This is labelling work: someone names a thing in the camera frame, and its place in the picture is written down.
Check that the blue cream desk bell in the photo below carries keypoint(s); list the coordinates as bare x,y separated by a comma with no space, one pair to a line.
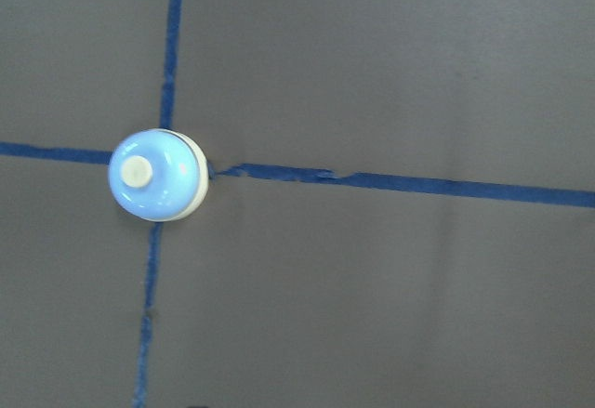
158,175

